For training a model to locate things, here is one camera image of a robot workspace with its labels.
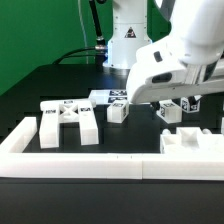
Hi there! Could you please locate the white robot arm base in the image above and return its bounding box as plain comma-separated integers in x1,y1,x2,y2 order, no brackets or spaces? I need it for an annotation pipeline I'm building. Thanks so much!
103,0,152,69

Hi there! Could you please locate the white U-shaped boundary frame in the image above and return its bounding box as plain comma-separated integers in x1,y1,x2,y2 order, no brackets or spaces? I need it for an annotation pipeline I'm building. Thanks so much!
0,117,224,181

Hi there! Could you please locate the white chair back piece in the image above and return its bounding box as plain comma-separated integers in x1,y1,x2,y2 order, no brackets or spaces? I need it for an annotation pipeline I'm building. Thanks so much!
39,98,99,149

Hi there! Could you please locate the grey thin cable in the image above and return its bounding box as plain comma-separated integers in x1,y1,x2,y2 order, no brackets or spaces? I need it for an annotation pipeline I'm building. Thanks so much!
77,0,90,65

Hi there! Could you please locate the white chair seat piece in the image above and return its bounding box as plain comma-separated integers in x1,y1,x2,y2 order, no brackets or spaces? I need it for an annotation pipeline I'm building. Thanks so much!
160,127,224,154

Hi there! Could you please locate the black cable bundle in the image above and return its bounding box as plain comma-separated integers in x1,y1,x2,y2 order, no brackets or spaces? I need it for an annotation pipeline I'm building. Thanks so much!
52,0,108,65

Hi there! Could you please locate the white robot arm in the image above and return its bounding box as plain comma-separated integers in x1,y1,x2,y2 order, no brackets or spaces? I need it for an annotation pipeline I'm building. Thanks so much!
126,0,224,104

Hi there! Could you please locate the white marker sheet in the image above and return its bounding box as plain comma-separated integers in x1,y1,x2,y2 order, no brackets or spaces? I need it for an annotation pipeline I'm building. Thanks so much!
89,89,127,105

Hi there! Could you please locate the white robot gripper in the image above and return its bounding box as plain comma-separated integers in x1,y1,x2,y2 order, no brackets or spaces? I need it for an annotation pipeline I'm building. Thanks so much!
126,37,224,104

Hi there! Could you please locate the small white marker cube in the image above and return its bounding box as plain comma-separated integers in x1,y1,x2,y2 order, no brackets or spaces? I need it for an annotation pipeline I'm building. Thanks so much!
181,96,200,113

